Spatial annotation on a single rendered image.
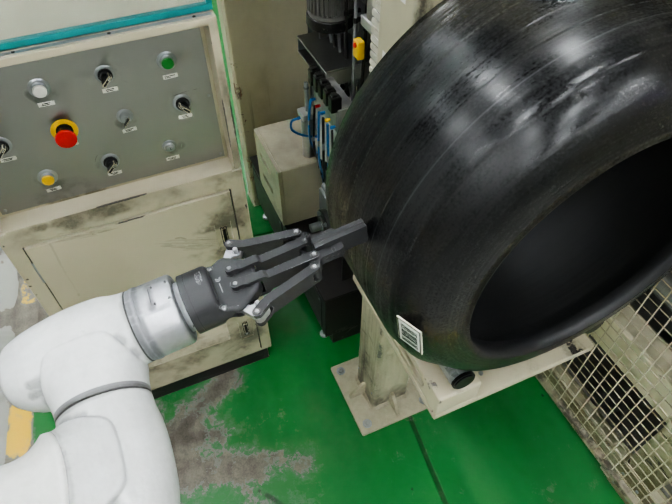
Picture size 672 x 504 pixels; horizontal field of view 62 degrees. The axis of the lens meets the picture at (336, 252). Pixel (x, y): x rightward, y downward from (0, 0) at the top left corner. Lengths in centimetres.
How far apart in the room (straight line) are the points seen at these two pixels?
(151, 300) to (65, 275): 82
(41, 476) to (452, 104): 55
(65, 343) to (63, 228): 72
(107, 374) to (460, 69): 50
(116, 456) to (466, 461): 145
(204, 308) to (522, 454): 148
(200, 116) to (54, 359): 76
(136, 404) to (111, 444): 5
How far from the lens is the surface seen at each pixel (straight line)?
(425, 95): 66
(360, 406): 194
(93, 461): 60
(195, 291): 65
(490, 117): 61
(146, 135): 130
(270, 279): 67
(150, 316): 65
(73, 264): 145
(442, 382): 103
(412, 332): 72
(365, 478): 186
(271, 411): 195
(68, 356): 66
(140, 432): 62
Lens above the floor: 177
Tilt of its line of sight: 50 degrees down
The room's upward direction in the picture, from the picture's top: straight up
